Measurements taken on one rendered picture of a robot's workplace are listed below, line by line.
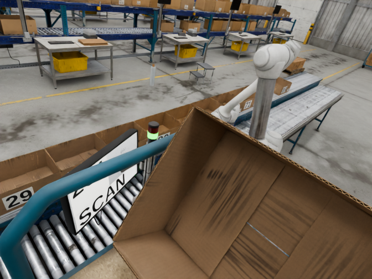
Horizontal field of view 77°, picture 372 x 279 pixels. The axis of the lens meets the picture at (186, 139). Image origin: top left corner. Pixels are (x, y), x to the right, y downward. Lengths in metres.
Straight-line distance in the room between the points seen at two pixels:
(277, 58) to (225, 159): 0.94
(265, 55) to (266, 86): 0.18
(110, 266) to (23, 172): 1.59
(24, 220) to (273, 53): 1.25
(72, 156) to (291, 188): 1.87
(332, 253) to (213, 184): 0.24
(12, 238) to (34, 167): 1.66
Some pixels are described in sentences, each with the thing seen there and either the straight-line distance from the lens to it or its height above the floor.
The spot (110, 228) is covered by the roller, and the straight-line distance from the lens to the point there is 1.81.
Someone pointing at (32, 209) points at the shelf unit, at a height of 1.94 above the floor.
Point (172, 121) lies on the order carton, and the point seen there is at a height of 1.00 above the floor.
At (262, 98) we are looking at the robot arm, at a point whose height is 1.75.
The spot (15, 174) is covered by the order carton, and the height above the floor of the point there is 0.91.
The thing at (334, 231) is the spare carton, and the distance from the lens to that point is 0.50.
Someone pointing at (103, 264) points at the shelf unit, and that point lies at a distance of 0.57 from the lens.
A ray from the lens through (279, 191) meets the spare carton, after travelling 0.50.
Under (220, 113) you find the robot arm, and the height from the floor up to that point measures 1.51.
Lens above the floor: 2.25
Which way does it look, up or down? 34 degrees down
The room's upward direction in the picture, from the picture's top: 12 degrees clockwise
